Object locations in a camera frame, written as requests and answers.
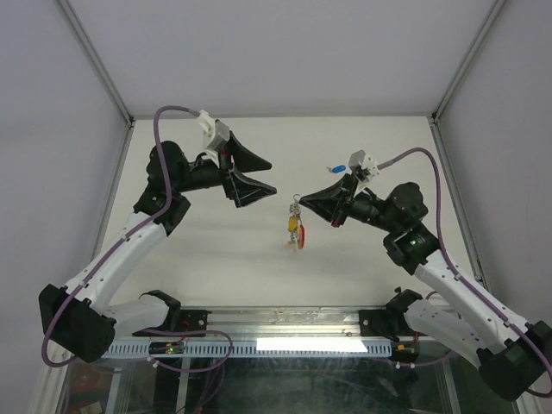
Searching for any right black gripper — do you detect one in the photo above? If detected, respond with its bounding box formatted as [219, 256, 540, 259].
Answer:
[298, 172, 400, 235]

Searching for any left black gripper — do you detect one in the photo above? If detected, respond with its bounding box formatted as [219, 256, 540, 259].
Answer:
[174, 133, 277, 206]

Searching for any yellow key tag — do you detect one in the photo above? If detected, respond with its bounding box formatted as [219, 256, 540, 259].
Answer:
[288, 216, 299, 233]

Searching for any red silver carabiner keyring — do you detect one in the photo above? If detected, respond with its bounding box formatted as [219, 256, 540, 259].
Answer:
[287, 193, 306, 250]

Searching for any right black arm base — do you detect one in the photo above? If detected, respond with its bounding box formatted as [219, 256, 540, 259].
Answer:
[358, 288, 423, 342]

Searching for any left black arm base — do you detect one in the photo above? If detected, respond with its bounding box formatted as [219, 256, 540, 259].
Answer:
[134, 290, 209, 336]

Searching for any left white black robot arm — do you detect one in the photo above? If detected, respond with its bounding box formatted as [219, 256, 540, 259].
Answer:
[38, 134, 277, 363]

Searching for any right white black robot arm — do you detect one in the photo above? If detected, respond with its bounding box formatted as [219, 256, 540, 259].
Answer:
[299, 174, 551, 402]

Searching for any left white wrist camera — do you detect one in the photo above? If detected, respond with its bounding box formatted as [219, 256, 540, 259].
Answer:
[197, 110, 230, 165]

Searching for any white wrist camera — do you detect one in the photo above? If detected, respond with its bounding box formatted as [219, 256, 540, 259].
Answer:
[348, 149, 380, 192]
[197, 110, 230, 165]

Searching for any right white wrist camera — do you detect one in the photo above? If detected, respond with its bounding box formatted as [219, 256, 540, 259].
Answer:
[348, 149, 380, 192]

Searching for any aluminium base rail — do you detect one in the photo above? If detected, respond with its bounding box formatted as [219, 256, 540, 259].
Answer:
[107, 304, 512, 342]

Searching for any white slotted cable duct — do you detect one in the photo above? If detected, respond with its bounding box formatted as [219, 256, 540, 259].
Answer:
[103, 337, 392, 359]

